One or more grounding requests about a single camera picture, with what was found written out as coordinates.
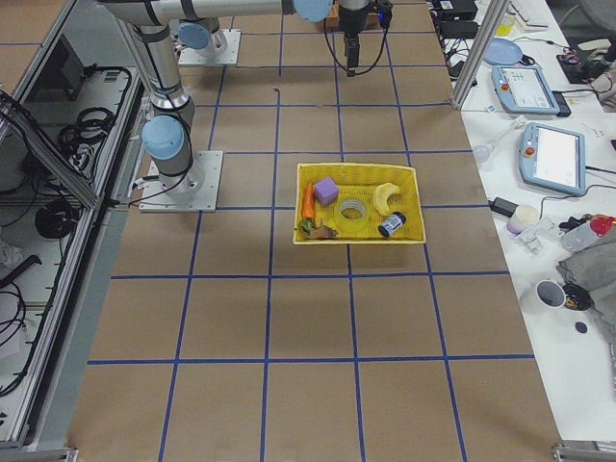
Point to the upper teach pendant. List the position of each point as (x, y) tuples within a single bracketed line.
[(524, 90)]

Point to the brown dried leaf toy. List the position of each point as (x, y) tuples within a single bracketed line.
[(311, 231)]

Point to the black power adapter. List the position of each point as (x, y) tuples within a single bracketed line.
[(502, 207)]

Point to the white mug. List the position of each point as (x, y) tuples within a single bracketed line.
[(542, 297)]

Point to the lower teach pendant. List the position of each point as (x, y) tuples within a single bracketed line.
[(553, 158)]

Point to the yellow clear tape roll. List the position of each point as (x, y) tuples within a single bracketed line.
[(352, 215)]

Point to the teach pendant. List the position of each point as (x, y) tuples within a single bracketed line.
[(524, 90), (553, 158)]

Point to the yellow plastic basket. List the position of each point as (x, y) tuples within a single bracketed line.
[(359, 181)]

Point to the grey cloth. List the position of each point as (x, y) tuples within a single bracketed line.
[(589, 277)]

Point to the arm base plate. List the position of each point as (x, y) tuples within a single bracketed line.
[(200, 48), (198, 191)]

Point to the orange toy carrot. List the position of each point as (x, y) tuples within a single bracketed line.
[(308, 208)]

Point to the white lavender candle jar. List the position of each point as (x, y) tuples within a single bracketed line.
[(523, 217)]

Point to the aluminium frame post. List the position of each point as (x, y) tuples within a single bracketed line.
[(486, 32)]

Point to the black-lidded gum jar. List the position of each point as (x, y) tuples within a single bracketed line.
[(391, 224)]

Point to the light bulb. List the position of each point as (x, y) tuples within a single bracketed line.
[(483, 152)]

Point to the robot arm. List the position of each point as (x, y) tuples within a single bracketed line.
[(167, 136), (312, 11)]

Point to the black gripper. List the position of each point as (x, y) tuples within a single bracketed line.
[(350, 21)]

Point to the purple foam cube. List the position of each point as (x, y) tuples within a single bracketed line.
[(326, 191)]

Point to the pale croissant toy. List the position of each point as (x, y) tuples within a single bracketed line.
[(381, 195)]

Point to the blue plate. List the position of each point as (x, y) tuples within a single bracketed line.
[(502, 51)]

